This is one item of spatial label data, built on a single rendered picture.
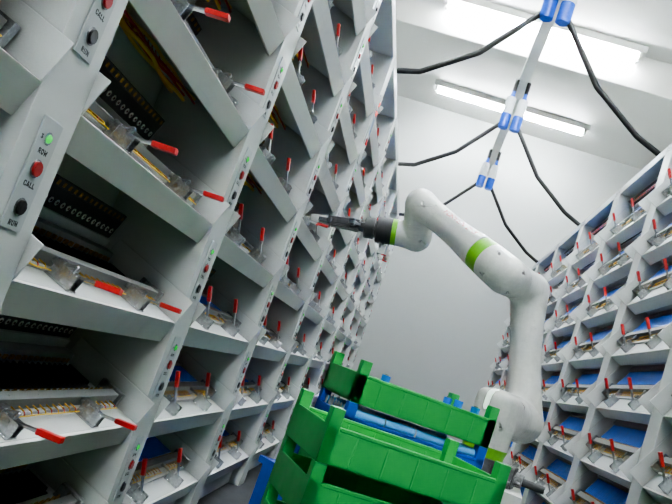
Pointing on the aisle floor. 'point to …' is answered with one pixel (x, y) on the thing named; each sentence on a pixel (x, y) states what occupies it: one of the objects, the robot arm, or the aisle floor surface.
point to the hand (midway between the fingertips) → (319, 219)
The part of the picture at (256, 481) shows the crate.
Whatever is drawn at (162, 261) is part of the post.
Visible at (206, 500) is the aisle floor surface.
